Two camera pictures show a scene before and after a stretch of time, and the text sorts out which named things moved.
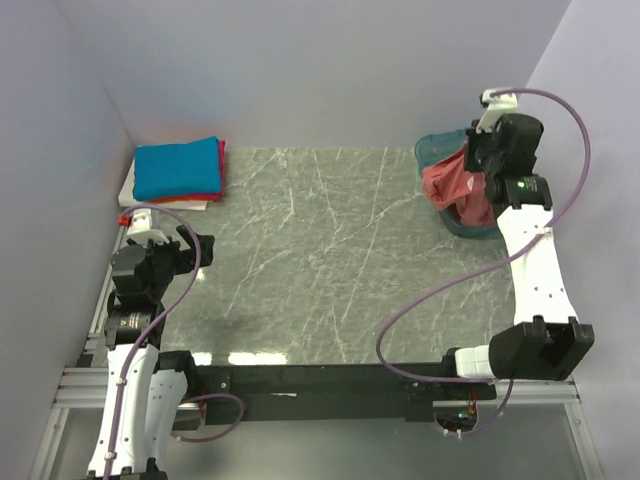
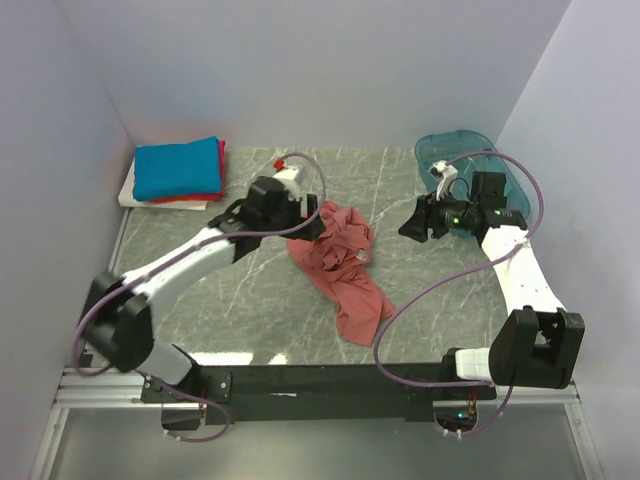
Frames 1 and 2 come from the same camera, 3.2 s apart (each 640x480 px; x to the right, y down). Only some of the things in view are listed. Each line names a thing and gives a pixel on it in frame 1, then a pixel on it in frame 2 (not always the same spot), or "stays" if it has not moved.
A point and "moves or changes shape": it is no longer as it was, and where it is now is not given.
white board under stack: [127, 198] stays
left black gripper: [186, 258] to [308, 231]
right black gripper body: [480, 155] to [448, 215]
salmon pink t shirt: [448, 183] moves or changes shape
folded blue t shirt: [177, 169] stays
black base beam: [287, 394] stays
